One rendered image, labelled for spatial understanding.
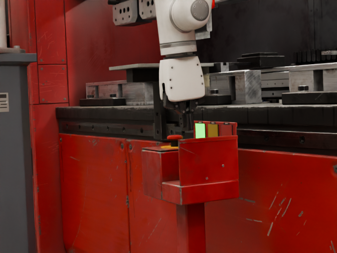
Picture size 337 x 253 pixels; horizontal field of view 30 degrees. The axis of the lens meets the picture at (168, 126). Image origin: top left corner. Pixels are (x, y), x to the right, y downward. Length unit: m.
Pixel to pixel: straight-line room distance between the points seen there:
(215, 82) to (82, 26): 1.00
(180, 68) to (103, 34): 1.37
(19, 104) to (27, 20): 1.45
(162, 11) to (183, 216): 0.49
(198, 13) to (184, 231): 0.52
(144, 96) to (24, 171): 1.08
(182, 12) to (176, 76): 0.15
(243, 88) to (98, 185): 0.80
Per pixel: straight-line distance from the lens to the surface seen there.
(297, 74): 1.63
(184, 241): 1.54
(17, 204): 1.24
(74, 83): 2.71
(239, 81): 1.80
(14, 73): 1.23
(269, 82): 2.10
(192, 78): 1.45
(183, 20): 1.37
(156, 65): 1.80
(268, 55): 2.08
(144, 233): 2.08
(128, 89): 2.35
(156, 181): 1.52
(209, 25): 1.96
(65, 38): 2.71
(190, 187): 1.43
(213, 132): 1.57
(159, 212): 1.99
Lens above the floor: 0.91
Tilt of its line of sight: 3 degrees down
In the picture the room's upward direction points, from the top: 2 degrees counter-clockwise
